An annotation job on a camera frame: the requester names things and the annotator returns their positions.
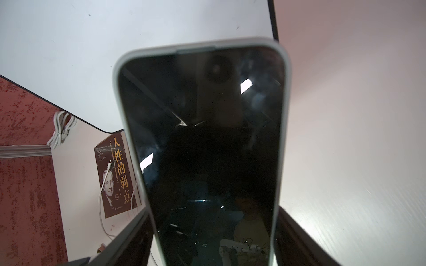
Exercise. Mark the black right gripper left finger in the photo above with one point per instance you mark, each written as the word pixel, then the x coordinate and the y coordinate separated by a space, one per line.
pixel 130 248

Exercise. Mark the dark portrait book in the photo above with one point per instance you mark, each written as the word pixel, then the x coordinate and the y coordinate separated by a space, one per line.
pixel 119 192

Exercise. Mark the aluminium left corner post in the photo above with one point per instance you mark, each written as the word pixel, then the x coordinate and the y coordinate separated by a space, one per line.
pixel 19 151

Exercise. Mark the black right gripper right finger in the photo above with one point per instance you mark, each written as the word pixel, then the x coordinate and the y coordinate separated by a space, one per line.
pixel 294 247

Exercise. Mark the white board black frame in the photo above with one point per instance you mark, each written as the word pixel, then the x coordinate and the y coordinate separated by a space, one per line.
pixel 65 51

